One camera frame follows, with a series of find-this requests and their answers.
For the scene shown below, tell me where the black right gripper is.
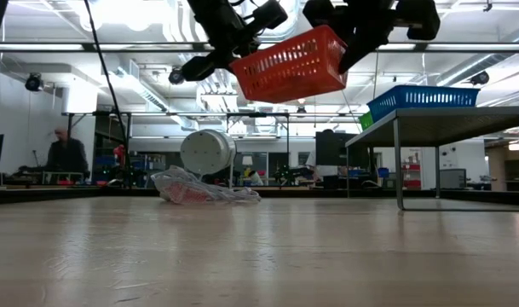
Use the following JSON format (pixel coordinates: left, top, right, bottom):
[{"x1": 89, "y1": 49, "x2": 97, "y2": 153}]
[{"x1": 302, "y1": 0, "x2": 441, "y2": 76}]

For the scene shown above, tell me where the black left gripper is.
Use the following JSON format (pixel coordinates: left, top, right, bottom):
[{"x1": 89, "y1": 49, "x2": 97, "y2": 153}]
[{"x1": 180, "y1": 0, "x2": 289, "y2": 83}]

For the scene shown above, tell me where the orange plastic basket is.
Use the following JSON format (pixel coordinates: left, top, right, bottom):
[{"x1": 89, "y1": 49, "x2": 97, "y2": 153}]
[{"x1": 228, "y1": 24, "x2": 349, "y2": 105}]

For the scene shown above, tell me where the green plastic basket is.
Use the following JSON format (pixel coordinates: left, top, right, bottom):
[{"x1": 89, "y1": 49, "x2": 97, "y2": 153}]
[{"x1": 359, "y1": 111, "x2": 376, "y2": 131}]

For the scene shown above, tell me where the blue plastic basket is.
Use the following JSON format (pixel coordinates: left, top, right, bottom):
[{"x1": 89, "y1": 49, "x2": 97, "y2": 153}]
[{"x1": 366, "y1": 84, "x2": 481, "y2": 124}]

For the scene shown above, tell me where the black ceiling spotlight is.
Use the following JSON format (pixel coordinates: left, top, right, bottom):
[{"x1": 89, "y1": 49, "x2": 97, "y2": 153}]
[
  {"x1": 24, "y1": 72, "x2": 45, "y2": 93},
  {"x1": 470, "y1": 70, "x2": 490, "y2": 86},
  {"x1": 168, "y1": 67, "x2": 186, "y2": 85}
]

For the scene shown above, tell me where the large black monitor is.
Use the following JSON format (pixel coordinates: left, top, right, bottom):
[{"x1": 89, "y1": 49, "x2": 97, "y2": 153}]
[{"x1": 314, "y1": 130, "x2": 349, "y2": 167}]

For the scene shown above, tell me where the grey perforated metal shelf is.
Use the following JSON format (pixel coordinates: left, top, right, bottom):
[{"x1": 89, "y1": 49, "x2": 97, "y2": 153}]
[{"x1": 344, "y1": 106, "x2": 519, "y2": 213}]

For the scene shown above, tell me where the white cylindrical appliance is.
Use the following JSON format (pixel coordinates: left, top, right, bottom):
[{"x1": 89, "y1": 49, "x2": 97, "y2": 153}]
[{"x1": 180, "y1": 129, "x2": 238, "y2": 176}]

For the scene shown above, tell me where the red white storage shelf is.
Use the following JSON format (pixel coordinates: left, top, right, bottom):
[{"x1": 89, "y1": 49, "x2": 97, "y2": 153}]
[{"x1": 401, "y1": 148, "x2": 424, "y2": 190}]

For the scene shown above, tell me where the grey cabinet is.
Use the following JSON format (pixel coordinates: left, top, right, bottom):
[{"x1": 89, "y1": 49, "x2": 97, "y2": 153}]
[{"x1": 438, "y1": 168, "x2": 468, "y2": 190}]

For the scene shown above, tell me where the clear plastic bag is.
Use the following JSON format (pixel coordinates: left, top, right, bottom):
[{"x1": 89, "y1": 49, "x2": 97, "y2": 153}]
[{"x1": 150, "y1": 165, "x2": 262, "y2": 206}]

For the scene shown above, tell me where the wooden cabinet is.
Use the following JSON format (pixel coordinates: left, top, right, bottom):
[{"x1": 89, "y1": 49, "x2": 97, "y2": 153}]
[{"x1": 485, "y1": 138, "x2": 519, "y2": 193}]

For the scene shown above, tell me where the black background workstation frame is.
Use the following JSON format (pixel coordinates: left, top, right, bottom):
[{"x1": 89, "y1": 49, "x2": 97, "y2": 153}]
[{"x1": 62, "y1": 111, "x2": 396, "y2": 188}]

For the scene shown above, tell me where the black aluminium rig frame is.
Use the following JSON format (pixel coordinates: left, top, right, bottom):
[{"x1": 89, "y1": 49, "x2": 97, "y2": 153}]
[{"x1": 0, "y1": 41, "x2": 519, "y2": 205}]

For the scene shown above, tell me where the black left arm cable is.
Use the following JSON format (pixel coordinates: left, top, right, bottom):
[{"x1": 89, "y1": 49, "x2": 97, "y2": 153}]
[{"x1": 83, "y1": 0, "x2": 132, "y2": 188}]

